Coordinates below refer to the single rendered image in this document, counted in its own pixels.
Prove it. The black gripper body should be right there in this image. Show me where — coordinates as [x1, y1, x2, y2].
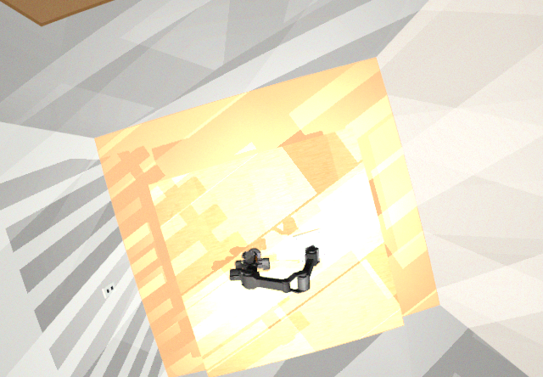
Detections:
[235, 257, 270, 271]

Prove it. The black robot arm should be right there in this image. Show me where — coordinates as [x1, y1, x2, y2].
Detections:
[229, 244, 320, 294]

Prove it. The grey round pedestal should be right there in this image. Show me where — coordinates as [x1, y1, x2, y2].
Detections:
[249, 248, 261, 258]

